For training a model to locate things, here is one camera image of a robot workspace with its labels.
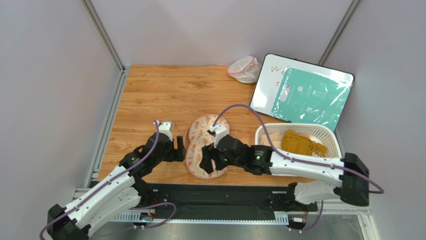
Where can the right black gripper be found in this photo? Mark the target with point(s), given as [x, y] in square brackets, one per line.
[214, 153]

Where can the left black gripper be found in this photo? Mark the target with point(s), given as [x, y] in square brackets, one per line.
[179, 153]

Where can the floral mesh laundry bag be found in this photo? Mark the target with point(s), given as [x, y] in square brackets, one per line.
[198, 138]

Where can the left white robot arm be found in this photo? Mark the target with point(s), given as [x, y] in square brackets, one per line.
[123, 189]

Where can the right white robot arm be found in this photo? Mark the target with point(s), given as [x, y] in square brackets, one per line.
[332, 178]

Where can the beige bra in basket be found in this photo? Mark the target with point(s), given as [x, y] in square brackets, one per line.
[276, 139]

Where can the white mesh bag pink trim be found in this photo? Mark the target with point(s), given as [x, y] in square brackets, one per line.
[245, 70]

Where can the mustard yellow garment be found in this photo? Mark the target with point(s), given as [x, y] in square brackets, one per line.
[301, 144]

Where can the white plastic basket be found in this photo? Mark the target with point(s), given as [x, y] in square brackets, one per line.
[315, 132]

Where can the teal instruction sheet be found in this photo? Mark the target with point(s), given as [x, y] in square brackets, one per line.
[308, 97]

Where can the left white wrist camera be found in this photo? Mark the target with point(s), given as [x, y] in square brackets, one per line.
[163, 131]

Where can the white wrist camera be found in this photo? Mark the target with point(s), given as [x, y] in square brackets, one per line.
[218, 131]
[163, 131]

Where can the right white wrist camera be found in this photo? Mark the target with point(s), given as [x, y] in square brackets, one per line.
[218, 131]

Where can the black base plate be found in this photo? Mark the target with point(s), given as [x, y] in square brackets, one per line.
[225, 202]

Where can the aluminium rail frame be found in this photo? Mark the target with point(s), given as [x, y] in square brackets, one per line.
[164, 212]

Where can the whiteboard with black frame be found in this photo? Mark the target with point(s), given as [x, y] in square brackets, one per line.
[270, 77]

